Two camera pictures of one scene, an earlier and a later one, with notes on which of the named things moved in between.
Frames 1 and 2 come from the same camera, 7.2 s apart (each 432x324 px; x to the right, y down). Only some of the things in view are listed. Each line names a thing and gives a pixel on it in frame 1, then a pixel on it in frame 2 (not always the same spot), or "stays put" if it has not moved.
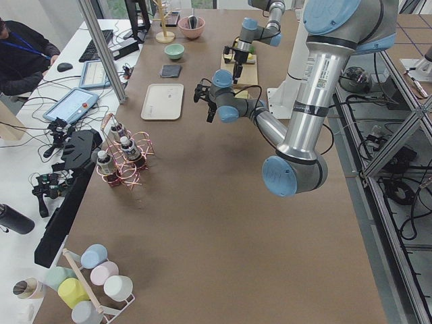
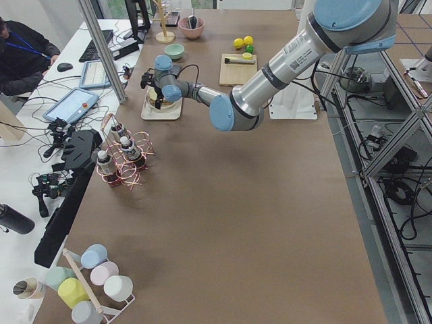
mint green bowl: x=174 y=51 stays put
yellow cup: x=72 y=291 stays put
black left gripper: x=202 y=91 -> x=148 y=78
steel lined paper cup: x=29 y=288 stays put
